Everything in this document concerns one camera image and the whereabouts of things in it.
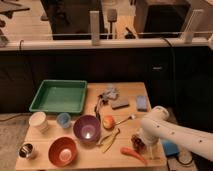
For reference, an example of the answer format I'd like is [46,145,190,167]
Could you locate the dark red grape bunch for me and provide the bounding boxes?
[131,134,145,154]

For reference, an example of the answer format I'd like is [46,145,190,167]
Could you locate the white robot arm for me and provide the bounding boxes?
[140,106,213,162]

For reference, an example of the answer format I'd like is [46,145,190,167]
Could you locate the purple bowl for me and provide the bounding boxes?
[73,115,101,143]

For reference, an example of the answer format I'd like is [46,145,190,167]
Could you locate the red bowl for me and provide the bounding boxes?
[48,137,78,167]

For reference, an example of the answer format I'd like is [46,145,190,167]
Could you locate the blue box on floor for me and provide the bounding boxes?
[162,140,179,156]

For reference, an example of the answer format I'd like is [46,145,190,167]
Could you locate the orange carrot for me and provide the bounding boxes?
[120,147,147,165]

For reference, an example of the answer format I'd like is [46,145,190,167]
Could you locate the metal spoon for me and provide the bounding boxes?
[115,115,136,125]

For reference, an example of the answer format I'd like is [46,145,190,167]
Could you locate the yellow tongs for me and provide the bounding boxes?
[97,128,120,153]

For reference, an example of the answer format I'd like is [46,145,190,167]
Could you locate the blue sponge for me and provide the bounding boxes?
[136,95,147,111]

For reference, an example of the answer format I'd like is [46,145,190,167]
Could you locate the red yellow apple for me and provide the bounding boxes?
[102,115,115,130]

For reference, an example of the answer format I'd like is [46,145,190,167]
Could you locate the dark grey block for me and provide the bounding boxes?
[111,99,129,110]

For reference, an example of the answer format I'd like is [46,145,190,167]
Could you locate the small blue cup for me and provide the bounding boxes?
[56,113,71,129]

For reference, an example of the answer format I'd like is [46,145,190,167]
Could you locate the green plastic tray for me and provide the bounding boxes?
[29,80,87,115]

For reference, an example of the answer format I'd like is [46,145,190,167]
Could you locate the white paper cup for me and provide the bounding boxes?
[29,112,49,133]

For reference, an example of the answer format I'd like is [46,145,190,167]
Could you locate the small metal cup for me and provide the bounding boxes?
[18,143,36,159]

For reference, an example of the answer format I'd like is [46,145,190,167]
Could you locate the black cable on table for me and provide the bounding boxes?
[93,94,104,120]

